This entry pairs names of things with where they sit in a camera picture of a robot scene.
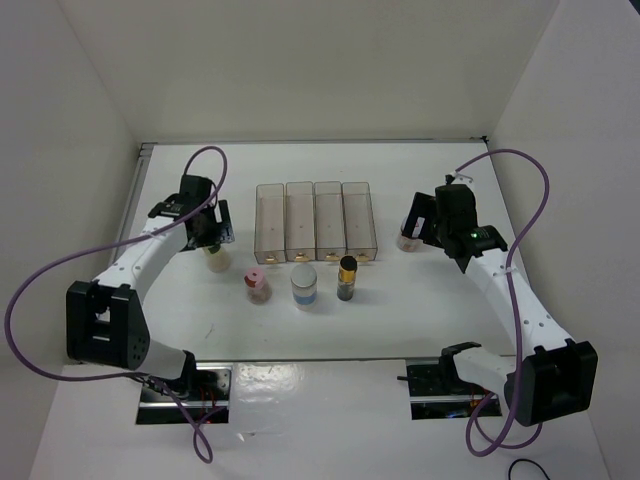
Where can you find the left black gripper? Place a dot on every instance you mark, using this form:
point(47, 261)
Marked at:
point(220, 233)

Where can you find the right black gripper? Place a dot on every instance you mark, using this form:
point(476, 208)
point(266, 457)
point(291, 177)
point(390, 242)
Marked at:
point(423, 205)

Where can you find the yellow lid beige bottle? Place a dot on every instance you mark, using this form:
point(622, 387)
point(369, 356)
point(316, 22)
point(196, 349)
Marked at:
point(217, 258)

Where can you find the white lid red logo jar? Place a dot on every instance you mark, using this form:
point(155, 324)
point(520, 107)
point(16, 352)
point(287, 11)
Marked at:
point(408, 243)

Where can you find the pink lid spice bottle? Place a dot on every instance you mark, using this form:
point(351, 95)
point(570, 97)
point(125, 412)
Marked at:
point(257, 287)

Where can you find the gold black pepper grinder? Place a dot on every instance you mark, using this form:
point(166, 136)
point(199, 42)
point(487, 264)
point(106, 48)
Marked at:
point(346, 277)

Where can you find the silver lid blue label jar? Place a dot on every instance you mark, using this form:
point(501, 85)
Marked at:
point(303, 280)

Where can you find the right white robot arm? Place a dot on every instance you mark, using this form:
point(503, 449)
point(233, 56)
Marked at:
point(552, 375)

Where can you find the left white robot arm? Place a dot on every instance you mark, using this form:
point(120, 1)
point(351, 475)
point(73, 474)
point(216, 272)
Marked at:
point(105, 322)

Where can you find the clear organizer bin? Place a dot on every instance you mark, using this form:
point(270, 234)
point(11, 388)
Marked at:
point(269, 236)
point(300, 234)
point(329, 221)
point(361, 241)

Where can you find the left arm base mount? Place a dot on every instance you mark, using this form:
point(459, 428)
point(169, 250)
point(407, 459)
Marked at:
point(207, 403)

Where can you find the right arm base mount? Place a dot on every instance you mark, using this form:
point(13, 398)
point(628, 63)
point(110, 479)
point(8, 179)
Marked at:
point(431, 397)

